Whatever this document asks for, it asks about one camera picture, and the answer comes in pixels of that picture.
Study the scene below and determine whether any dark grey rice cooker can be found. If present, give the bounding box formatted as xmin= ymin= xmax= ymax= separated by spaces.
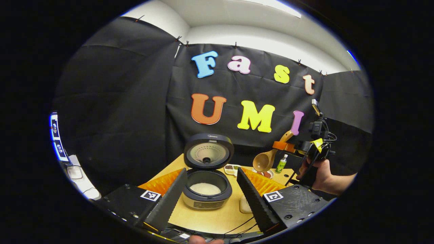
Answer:
xmin=182 ymin=133 xmax=235 ymax=210

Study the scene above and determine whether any white divided bean dish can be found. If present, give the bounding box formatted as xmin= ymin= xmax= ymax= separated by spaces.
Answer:
xmin=224 ymin=164 xmax=242 ymax=176

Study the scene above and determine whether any black backdrop cloth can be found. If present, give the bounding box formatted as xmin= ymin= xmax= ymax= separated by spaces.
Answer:
xmin=51 ymin=15 xmax=374 ymax=197

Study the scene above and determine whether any wooden spoon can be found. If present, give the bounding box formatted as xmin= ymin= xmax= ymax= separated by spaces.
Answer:
xmin=253 ymin=130 xmax=295 ymax=172

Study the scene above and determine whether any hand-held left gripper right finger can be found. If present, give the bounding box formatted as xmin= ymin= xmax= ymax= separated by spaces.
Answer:
xmin=236 ymin=167 xmax=330 ymax=237

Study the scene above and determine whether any white round plate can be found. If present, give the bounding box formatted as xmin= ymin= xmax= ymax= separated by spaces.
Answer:
xmin=253 ymin=168 xmax=274 ymax=179

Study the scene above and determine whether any white rice heap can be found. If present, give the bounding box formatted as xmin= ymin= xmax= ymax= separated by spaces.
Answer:
xmin=190 ymin=183 xmax=221 ymax=196

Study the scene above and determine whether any computer monitor screen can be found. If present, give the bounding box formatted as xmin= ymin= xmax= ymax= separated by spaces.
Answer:
xmin=50 ymin=111 xmax=69 ymax=162

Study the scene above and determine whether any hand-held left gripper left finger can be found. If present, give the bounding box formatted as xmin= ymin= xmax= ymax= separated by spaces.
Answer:
xmin=95 ymin=168 xmax=188 ymax=235

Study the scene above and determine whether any green drink bottle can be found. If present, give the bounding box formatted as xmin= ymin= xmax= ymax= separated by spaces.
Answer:
xmin=275 ymin=154 xmax=289 ymax=174

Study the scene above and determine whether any white box device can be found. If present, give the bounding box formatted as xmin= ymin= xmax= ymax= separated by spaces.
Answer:
xmin=66 ymin=155 xmax=101 ymax=200

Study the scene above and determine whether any cream rectangular rice container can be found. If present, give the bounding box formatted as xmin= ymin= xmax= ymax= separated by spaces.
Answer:
xmin=239 ymin=197 xmax=253 ymax=214

